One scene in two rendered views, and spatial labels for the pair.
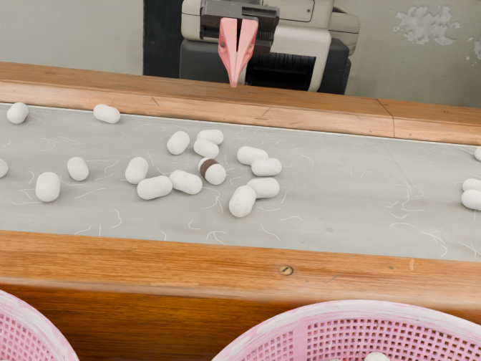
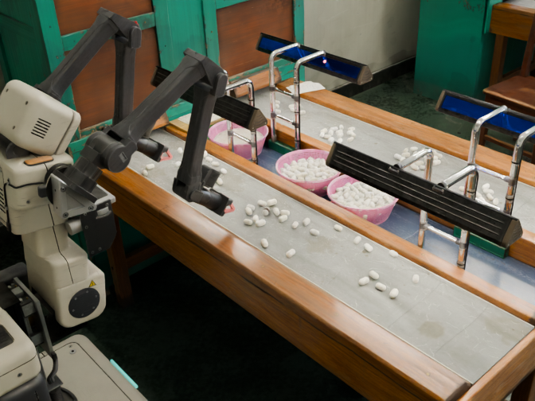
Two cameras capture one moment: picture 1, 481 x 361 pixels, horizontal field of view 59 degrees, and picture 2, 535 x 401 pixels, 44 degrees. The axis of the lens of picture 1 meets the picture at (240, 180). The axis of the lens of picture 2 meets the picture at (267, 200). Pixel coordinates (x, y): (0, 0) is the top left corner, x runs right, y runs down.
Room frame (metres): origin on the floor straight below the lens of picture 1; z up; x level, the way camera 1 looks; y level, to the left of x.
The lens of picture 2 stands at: (1.54, 1.67, 2.04)
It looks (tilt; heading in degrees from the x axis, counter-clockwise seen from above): 32 degrees down; 235
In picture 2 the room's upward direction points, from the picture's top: 3 degrees counter-clockwise
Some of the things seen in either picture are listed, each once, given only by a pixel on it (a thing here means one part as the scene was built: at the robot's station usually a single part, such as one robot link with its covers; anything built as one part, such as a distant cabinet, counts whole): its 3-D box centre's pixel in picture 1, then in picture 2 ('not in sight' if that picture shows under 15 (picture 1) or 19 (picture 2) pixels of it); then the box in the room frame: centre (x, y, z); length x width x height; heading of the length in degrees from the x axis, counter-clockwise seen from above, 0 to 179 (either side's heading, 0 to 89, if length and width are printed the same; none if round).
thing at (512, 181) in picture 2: not in sight; (501, 181); (-0.19, 0.57, 0.90); 0.20 x 0.19 x 0.45; 95
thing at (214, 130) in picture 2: not in sight; (238, 140); (0.12, -0.55, 0.72); 0.27 x 0.27 x 0.10
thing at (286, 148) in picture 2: not in sight; (298, 101); (-0.10, -0.39, 0.90); 0.20 x 0.19 x 0.45; 95
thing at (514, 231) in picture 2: not in sight; (415, 187); (0.29, 0.61, 1.08); 0.62 x 0.08 x 0.07; 95
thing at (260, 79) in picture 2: not in sight; (255, 81); (-0.19, -0.85, 0.83); 0.30 x 0.06 x 0.07; 5
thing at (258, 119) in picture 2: not in sight; (204, 94); (0.38, -0.35, 1.08); 0.62 x 0.08 x 0.07; 95
